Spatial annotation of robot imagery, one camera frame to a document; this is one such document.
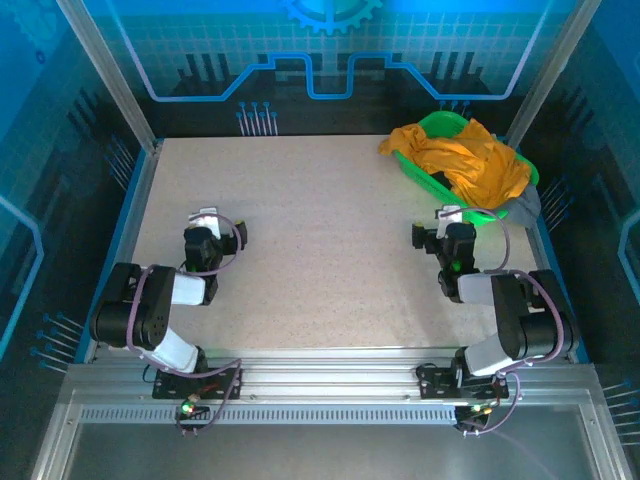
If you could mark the orange t-shirt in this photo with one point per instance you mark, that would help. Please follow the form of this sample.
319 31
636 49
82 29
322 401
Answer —
475 160

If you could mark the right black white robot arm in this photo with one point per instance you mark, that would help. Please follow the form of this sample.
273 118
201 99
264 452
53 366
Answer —
510 320

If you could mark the grey t-shirt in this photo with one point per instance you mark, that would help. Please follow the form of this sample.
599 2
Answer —
527 207

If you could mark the green plastic basket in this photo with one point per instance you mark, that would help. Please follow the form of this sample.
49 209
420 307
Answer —
440 122

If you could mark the small LED circuit board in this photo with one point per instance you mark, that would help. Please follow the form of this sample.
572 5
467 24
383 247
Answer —
475 411
189 409

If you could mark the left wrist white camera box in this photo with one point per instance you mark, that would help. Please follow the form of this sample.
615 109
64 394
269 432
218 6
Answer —
205 220

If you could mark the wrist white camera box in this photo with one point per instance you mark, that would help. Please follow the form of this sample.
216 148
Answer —
205 220
447 217

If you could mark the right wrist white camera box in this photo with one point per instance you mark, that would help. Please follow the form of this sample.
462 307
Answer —
447 217

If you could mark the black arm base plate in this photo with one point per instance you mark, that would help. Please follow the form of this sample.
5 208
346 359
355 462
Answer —
435 382
167 385

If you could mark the aluminium mounting rail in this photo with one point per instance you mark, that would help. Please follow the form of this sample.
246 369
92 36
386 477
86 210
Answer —
325 370

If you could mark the aluminium frame post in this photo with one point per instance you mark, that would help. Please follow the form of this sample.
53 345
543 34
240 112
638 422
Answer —
550 75
107 75

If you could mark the aluminium front frame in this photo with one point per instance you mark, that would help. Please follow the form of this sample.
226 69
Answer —
325 450

